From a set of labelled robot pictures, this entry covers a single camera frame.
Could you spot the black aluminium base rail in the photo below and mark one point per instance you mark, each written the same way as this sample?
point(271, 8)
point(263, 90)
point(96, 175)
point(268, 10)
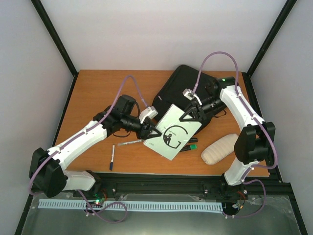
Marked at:
point(113, 185)

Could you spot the clear silver pen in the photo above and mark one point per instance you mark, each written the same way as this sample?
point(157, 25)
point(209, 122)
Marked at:
point(129, 142)

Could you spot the light blue cable duct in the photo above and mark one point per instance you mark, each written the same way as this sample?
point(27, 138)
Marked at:
point(132, 206)

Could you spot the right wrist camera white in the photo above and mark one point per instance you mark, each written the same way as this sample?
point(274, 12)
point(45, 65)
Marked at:
point(191, 95)

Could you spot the grey notebook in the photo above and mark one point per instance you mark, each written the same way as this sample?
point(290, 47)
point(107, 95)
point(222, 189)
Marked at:
point(174, 133)

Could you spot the beige ribbed pencil pouch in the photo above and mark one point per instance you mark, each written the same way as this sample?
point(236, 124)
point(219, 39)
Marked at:
point(218, 150)

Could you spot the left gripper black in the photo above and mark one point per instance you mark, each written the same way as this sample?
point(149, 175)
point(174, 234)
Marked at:
point(146, 130)

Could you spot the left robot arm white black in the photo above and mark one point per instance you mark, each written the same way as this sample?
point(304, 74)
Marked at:
point(48, 171)

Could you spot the black student backpack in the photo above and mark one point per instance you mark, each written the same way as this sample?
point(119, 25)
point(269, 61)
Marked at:
point(184, 77)

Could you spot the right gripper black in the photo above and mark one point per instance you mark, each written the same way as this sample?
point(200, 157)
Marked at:
point(201, 114)

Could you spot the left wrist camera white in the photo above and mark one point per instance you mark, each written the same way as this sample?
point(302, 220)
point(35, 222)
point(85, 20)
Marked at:
point(150, 112)

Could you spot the left black frame post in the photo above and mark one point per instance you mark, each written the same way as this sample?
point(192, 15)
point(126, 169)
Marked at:
point(40, 9)

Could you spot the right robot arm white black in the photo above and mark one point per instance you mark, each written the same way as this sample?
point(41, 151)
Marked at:
point(255, 141)

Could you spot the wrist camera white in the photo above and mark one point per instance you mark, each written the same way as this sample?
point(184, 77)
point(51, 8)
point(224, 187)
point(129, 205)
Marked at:
point(150, 112)
point(191, 95)

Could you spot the right black frame post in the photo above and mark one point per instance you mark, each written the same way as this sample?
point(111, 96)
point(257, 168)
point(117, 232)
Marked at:
point(278, 23)

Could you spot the blue whiteboard marker pen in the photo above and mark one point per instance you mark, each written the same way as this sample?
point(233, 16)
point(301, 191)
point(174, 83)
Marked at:
point(112, 158)

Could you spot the black frame post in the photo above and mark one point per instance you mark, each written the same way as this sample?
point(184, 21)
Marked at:
point(278, 23)
point(40, 9)

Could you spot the green lit circuit board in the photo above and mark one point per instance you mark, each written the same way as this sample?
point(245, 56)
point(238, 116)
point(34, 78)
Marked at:
point(101, 200)

